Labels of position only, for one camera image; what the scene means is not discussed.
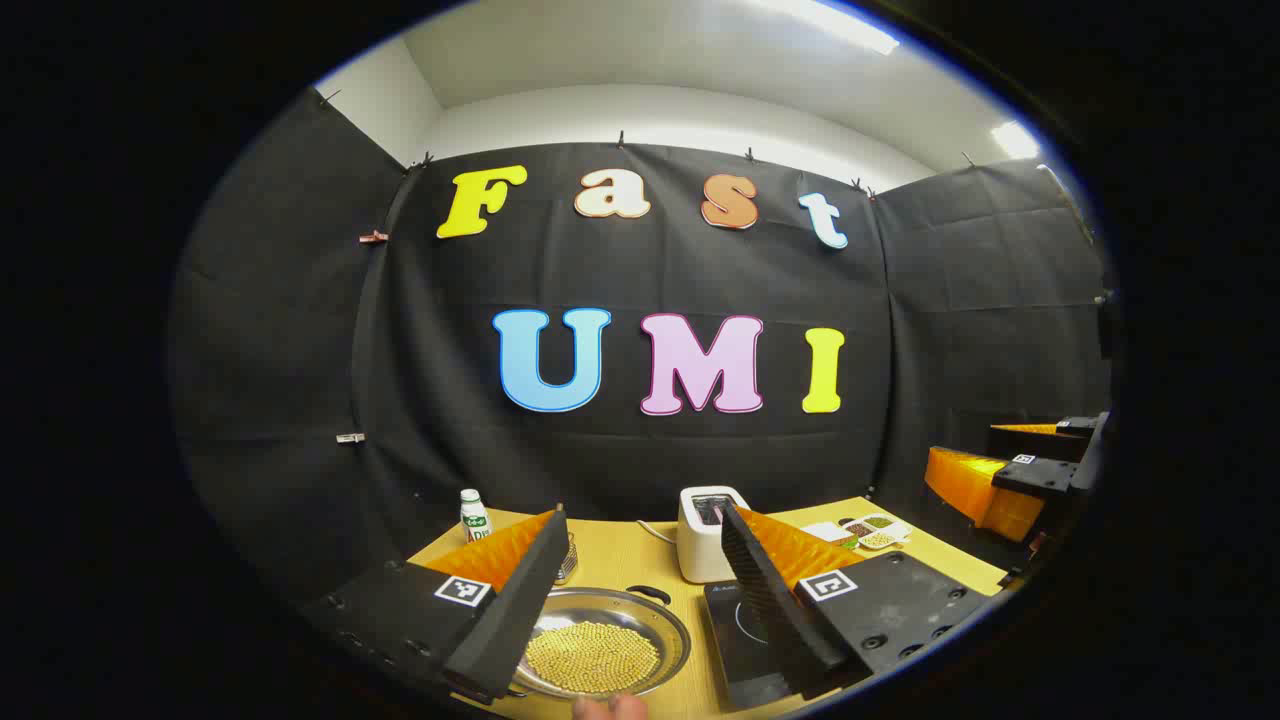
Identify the white divided dish with beans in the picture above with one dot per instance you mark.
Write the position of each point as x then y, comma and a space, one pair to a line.
877, 530

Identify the ceiling light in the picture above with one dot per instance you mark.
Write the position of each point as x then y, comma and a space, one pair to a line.
835, 22
1016, 140

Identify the black backdrop cloth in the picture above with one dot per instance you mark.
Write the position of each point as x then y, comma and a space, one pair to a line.
650, 270

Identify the white drink bottle green label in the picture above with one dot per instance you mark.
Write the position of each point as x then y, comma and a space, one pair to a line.
475, 520

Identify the black induction cooktop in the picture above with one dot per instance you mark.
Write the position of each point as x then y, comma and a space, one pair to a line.
735, 635

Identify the white toaster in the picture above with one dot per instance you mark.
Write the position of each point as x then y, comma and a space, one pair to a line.
698, 552

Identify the copper clip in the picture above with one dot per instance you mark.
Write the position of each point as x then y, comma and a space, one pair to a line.
374, 237

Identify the pile of soybeans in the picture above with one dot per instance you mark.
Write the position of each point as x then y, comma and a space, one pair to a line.
595, 657

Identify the white flat item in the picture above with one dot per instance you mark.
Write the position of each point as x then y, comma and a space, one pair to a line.
822, 531

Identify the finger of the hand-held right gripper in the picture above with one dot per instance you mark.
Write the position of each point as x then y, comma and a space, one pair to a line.
1025, 440
975, 490

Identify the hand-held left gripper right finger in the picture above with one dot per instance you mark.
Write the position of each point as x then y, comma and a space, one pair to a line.
770, 610

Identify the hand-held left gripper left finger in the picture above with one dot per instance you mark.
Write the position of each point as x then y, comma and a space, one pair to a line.
520, 610

